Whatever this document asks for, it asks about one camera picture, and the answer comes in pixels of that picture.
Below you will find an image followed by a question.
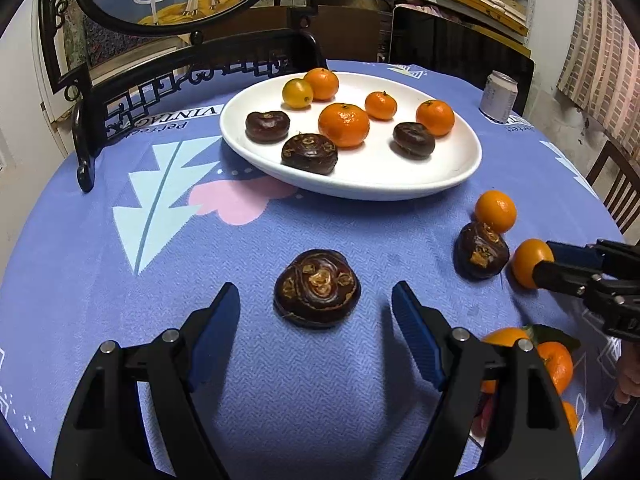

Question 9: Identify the person's right hand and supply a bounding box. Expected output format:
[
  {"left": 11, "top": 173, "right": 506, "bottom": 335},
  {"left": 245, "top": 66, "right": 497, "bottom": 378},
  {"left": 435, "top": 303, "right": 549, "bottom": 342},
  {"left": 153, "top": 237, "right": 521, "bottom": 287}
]
[{"left": 615, "top": 346, "right": 640, "bottom": 406}]

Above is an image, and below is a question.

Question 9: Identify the dark water chestnut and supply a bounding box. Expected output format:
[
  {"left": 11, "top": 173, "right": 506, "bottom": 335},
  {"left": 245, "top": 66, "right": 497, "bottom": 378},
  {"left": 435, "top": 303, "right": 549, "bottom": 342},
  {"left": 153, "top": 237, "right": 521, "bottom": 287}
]
[
  {"left": 453, "top": 221, "right": 511, "bottom": 281},
  {"left": 273, "top": 249, "right": 363, "bottom": 330},
  {"left": 392, "top": 122, "right": 436, "bottom": 160},
  {"left": 245, "top": 110, "right": 291, "bottom": 144},
  {"left": 280, "top": 133, "right": 339, "bottom": 176}
]

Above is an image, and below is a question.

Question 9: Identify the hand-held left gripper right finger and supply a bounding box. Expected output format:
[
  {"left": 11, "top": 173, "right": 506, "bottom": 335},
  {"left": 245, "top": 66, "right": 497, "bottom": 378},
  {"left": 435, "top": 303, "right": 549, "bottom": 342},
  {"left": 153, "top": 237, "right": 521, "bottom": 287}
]
[{"left": 391, "top": 281, "right": 583, "bottom": 480}]

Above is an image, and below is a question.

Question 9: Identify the white plate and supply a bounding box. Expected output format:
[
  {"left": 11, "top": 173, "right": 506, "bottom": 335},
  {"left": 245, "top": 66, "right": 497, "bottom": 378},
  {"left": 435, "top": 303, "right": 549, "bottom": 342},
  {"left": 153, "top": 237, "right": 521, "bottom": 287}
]
[{"left": 220, "top": 71, "right": 483, "bottom": 202}]

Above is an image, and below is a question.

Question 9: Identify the large tangerine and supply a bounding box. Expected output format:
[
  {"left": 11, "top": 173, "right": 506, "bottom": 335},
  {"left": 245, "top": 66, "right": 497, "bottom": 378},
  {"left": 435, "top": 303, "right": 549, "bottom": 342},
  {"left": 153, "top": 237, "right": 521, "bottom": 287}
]
[{"left": 318, "top": 102, "right": 371, "bottom": 149}]

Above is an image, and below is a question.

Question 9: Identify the tangerine with leaf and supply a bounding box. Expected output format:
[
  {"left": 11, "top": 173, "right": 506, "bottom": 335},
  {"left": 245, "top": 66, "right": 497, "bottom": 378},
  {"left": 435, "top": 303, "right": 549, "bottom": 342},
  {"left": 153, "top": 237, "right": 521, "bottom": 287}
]
[{"left": 479, "top": 324, "right": 582, "bottom": 395}]

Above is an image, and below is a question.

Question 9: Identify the black chair back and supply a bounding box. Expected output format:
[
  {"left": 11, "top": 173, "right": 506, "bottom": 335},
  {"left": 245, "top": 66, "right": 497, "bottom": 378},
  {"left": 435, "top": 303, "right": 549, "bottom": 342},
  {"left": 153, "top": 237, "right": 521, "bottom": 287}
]
[{"left": 389, "top": 5, "right": 536, "bottom": 116}]

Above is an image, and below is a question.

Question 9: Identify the framed patterned picture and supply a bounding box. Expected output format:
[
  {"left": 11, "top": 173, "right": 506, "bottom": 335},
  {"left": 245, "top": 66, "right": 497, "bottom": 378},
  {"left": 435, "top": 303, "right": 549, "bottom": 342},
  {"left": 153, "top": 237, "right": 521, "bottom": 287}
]
[{"left": 59, "top": 10, "right": 191, "bottom": 68}]

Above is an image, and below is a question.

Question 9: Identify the yellow-green tangerine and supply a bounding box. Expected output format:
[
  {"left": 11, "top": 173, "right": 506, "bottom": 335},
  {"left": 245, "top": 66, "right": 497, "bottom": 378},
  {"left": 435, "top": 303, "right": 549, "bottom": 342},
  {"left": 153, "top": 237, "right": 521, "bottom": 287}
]
[{"left": 282, "top": 78, "right": 314, "bottom": 110}]

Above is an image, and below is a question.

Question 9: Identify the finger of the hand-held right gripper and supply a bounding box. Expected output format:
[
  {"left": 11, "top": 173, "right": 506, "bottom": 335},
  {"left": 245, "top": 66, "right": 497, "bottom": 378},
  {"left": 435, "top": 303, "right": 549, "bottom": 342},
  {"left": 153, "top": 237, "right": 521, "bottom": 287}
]
[
  {"left": 546, "top": 240, "right": 640, "bottom": 281},
  {"left": 531, "top": 259, "right": 603, "bottom": 301}
]

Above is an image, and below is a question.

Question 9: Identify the brown wooden chair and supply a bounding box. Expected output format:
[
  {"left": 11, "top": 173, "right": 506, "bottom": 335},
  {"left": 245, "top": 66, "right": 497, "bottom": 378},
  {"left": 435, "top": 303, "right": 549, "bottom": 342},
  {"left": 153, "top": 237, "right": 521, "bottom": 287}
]
[{"left": 586, "top": 140, "right": 640, "bottom": 235}]

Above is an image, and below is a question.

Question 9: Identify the red cherry tomato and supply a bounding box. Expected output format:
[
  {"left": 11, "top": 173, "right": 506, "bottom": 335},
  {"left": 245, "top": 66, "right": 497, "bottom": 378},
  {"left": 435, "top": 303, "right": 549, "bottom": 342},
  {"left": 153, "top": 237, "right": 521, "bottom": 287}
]
[{"left": 472, "top": 395, "right": 496, "bottom": 438}]

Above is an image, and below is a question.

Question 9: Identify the blue printed tablecloth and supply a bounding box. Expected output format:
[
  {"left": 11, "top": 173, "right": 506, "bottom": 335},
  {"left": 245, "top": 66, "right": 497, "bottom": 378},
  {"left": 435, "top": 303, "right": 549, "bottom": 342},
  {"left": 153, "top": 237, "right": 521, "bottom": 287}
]
[{"left": 0, "top": 60, "right": 640, "bottom": 480}]

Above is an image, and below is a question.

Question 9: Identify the small tangerine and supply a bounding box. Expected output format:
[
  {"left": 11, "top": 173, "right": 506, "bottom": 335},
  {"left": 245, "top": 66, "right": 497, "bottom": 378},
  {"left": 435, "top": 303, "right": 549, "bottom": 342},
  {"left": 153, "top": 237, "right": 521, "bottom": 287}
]
[
  {"left": 364, "top": 90, "right": 399, "bottom": 121},
  {"left": 510, "top": 238, "right": 555, "bottom": 289},
  {"left": 474, "top": 190, "right": 518, "bottom": 234}
]

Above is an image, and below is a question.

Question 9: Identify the brick pattern curtain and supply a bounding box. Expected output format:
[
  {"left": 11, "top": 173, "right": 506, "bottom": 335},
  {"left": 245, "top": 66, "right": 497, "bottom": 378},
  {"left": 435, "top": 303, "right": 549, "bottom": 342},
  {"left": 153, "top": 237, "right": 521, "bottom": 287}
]
[{"left": 557, "top": 0, "right": 640, "bottom": 146}]

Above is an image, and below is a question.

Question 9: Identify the silver drink can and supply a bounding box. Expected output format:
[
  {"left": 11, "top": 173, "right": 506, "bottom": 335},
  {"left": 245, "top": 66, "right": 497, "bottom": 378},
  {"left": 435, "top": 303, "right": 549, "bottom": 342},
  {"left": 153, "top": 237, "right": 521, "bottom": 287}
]
[{"left": 479, "top": 70, "right": 518, "bottom": 124}]

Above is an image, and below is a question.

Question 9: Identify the brown wooden cabinet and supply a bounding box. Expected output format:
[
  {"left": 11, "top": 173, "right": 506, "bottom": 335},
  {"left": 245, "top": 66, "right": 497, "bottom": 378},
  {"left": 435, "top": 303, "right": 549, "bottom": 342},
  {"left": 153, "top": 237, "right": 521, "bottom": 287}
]
[{"left": 280, "top": 5, "right": 396, "bottom": 63}]

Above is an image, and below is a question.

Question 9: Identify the round deer painting black stand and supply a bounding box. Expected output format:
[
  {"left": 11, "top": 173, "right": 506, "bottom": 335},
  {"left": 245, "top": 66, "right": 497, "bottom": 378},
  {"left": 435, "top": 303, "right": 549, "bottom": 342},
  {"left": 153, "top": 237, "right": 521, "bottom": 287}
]
[{"left": 37, "top": 0, "right": 331, "bottom": 193}]

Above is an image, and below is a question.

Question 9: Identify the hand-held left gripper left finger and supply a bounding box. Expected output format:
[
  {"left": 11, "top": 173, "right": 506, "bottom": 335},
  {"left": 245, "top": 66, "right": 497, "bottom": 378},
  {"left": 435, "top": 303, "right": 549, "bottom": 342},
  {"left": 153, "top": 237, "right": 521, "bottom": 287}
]
[{"left": 51, "top": 281, "right": 242, "bottom": 480}]

